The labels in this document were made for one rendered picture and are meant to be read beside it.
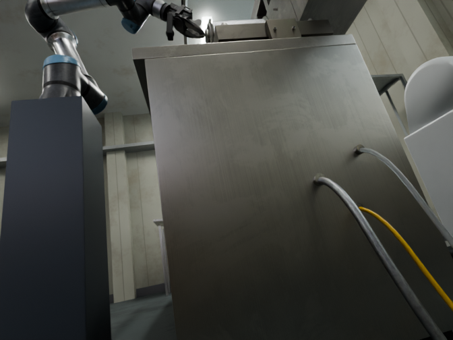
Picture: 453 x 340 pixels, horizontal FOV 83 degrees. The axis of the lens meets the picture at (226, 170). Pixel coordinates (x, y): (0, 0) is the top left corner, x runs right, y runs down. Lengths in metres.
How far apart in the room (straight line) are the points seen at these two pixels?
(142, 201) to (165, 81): 4.11
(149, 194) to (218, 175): 4.19
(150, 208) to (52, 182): 3.89
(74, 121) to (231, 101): 0.50
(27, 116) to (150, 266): 3.84
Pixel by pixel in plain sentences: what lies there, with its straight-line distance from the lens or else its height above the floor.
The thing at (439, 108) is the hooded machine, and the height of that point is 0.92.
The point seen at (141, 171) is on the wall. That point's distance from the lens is 4.91.
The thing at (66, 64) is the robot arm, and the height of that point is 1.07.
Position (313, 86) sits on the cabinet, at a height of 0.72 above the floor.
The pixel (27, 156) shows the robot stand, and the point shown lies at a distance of 0.93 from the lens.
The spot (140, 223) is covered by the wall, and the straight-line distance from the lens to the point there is 4.68.
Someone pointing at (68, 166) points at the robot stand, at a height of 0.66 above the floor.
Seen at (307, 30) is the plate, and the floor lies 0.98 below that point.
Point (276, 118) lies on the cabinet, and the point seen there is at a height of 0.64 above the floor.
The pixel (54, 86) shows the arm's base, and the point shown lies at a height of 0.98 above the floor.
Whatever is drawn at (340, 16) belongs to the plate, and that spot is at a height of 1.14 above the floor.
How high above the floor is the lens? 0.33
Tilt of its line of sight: 18 degrees up
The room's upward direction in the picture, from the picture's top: 12 degrees counter-clockwise
